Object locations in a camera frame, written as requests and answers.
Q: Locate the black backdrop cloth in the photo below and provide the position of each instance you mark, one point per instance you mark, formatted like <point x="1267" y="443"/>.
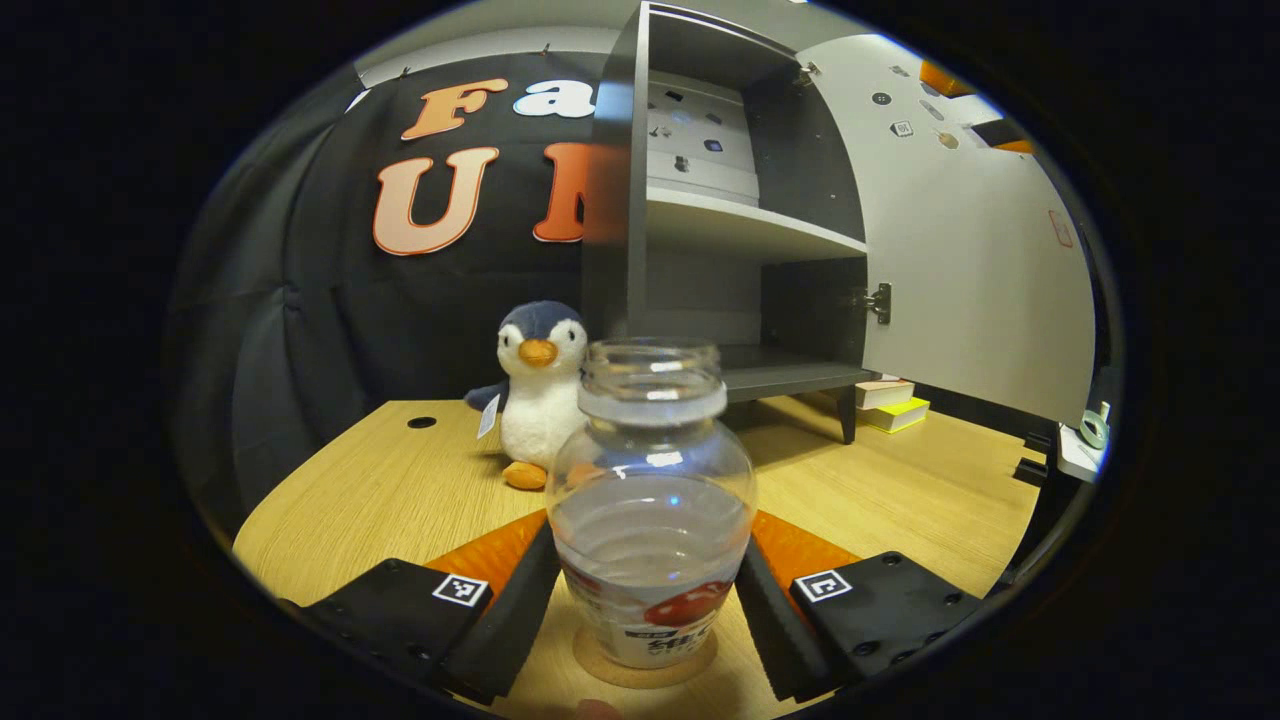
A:
<point x="330" y="330"/>

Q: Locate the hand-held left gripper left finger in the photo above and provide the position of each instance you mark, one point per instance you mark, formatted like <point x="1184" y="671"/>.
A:
<point x="515" y="610"/>

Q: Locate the penguin plush toy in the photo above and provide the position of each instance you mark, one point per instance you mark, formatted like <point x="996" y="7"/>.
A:
<point x="540" y="410"/>

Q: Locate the clear bottle with red label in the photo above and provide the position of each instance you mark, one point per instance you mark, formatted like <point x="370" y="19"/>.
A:
<point x="650" y="500"/>

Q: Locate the yellow book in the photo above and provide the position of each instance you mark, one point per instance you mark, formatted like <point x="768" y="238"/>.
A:
<point x="897" y="415"/>

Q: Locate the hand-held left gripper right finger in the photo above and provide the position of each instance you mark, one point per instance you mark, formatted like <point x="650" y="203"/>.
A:
<point x="770" y="620"/>

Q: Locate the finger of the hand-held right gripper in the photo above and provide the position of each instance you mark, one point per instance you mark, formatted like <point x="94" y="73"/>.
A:
<point x="945" y="78"/>
<point x="1003" y="135"/>

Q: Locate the grey cabinet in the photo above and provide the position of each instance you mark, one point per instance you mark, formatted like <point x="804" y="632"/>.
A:
<point x="615" y="200"/>

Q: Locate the metal door hinge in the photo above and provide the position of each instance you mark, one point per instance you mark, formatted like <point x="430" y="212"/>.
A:
<point x="808" y="72"/>
<point x="878" y="303"/>

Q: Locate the white cabinet door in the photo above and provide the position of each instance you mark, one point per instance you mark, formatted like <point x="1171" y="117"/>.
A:
<point x="970" y="280"/>

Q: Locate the grey tape roll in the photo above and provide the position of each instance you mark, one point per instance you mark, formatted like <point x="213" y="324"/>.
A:
<point x="1085" y="428"/>

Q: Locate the brown cover book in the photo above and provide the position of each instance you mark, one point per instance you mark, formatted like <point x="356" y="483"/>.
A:
<point x="885" y="392"/>

